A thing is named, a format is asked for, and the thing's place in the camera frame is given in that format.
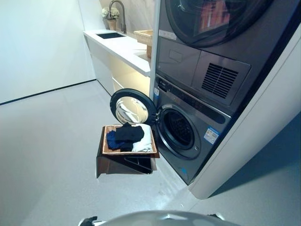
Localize white garment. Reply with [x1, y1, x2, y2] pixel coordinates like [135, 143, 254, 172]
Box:
[131, 124, 153, 153]

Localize grey front-load washing machine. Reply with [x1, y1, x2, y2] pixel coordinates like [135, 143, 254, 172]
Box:
[154, 74, 232, 186]

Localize round glass washer door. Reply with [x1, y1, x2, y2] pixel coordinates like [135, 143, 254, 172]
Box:
[110, 89, 158, 127]

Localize rectangular wicker laundry basket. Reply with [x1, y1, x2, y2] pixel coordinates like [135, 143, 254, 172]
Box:
[102, 124, 160, 159]

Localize blue garment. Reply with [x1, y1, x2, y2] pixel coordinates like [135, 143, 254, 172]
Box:
[106, 130, 122, 149]

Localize grey stacked dryer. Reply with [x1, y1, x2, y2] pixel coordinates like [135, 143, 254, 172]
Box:
[155, 0, 290, 106]

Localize brown wooden stool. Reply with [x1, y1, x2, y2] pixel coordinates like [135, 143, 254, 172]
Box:
[95, 131, 158, 179]

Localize white counter cabinet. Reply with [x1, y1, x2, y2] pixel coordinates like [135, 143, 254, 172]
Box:
[83, 29, 151, 97]

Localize small wicker tray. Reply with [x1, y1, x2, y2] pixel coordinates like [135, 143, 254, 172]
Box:
[133, 30, 153, 45]

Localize dark inset sink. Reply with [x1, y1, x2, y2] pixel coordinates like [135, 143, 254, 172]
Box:
[95, 32, 127, 40]

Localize metal gooseneck faucet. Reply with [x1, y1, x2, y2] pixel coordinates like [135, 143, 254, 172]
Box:
[108, 0, 127, 34]

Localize potted white flowers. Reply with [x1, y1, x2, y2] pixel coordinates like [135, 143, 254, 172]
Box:
[101, 7, 119, 31]

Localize grey robot torso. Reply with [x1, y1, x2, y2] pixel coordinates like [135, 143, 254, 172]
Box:
[77, 210, 226, 226]

